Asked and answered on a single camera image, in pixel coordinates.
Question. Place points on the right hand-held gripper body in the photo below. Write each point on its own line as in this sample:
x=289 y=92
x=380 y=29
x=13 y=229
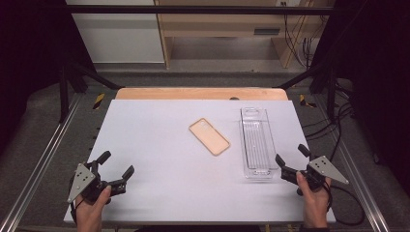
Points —
x=325 y=169

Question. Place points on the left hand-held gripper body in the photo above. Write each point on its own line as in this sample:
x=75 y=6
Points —
x=81 y=180

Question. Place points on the clear plastic packaging tray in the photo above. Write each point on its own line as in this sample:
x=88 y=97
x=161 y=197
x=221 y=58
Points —
x=258 y=143

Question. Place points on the beige phone case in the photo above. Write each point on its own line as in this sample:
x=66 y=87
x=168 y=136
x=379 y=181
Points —
x=209 y=137

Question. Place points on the person's left hand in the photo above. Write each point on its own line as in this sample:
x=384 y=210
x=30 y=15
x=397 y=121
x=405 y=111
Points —
x=90 y=212

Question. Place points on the person's right hand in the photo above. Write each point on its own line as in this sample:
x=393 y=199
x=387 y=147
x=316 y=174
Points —
x=314 y=206

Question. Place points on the white table sheet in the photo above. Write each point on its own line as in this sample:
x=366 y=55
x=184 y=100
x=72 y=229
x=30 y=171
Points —
x=167 y=180

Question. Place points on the yellow black hazard tape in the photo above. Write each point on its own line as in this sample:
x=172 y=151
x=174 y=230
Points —
x=99 y=101
x=303 y=100

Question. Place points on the wooden board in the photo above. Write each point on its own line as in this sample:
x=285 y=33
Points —
x=180 y=93

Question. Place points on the black curtain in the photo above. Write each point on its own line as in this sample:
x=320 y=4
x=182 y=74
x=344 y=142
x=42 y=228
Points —
x=377 y=80
x=29 y=58

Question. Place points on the white cabinet panel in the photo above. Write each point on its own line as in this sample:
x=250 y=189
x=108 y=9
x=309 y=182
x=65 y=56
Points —
x=119 y=38

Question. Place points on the grey desk label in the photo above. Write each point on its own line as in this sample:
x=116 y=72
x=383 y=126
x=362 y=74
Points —
x=267 y=31

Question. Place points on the light wooden desk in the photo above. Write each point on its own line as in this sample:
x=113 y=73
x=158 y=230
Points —
x=222 y=24

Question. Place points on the aluminium rail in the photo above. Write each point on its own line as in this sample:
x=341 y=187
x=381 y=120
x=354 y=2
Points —
x=42 y=167
x=357 y=174

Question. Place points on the black frame strut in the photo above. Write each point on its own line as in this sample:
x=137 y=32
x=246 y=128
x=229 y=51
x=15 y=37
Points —
x=330 y=93
x=64 y=96

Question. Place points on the black frame crossbar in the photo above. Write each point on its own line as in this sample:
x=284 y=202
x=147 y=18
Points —
x=199 y=9

